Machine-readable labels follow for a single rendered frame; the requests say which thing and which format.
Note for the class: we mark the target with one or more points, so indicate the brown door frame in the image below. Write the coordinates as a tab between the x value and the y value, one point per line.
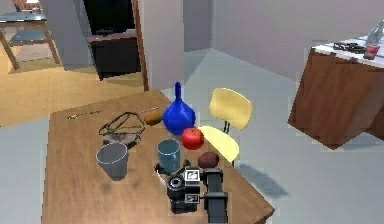
141	46

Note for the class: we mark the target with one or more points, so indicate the black flat object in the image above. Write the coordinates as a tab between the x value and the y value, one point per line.
349	46

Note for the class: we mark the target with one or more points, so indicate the red apple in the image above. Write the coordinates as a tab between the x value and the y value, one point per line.
192	138

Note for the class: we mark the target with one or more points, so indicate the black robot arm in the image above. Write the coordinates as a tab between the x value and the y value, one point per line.
215	200

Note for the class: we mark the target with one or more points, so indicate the red cup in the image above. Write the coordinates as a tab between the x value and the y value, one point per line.
371	51

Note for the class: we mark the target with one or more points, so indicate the yellow chair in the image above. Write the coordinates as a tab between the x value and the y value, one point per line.
230	107

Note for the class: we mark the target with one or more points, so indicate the blue mug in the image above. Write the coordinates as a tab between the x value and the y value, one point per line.
169	154

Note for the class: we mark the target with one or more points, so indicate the brown counter with white top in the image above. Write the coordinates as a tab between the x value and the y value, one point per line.
336	96

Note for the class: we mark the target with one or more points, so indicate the blue long-neck vase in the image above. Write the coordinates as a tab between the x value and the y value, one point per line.
178	116

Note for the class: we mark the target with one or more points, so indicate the grey blue chair seat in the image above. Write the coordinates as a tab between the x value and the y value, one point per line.
28	36

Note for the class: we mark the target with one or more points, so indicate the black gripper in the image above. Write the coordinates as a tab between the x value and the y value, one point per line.
175	184

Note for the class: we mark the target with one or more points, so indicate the wooden table with grey top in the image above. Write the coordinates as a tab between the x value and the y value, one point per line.
23	18

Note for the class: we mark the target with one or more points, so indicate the wooden dining table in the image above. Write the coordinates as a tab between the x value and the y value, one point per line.
80	190

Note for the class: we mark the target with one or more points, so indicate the dark brown round potato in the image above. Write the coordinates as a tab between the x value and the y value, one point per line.
208	160

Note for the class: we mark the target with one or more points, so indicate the grey cup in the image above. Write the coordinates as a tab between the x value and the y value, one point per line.
112	160

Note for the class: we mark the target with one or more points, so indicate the light brown potato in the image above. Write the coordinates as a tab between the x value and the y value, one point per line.
153	117

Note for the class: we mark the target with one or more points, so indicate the pink pencil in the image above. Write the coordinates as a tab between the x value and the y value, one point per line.
148	110

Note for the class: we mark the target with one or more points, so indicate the green fork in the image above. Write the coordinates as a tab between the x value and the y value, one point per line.
82	114

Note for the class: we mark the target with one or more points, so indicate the dark brown cabinet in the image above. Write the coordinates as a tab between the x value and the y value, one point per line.
115	55

